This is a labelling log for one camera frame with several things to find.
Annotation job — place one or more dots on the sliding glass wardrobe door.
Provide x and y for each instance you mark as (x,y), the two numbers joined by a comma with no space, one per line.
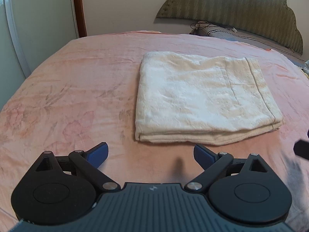
(31,31)

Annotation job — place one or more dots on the brown wooden wardrobe frame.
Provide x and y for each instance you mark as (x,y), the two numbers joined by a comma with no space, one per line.
(80,20)

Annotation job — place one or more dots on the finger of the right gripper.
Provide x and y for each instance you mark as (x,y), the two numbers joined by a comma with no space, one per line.
(301,149)

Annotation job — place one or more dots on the cream white pants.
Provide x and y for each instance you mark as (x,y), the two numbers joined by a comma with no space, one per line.
(191,98)

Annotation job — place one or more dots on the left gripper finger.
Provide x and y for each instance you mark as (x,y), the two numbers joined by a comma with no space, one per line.
(87,163)

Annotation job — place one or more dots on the green upholstered headboard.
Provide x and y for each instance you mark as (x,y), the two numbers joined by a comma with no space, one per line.
(272,19)

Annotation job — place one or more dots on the pink bed blanket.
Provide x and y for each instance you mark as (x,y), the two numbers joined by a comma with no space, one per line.
(86,93)

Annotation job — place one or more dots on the striped grey pillow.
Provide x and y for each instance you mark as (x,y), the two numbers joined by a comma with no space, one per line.
(248,38)

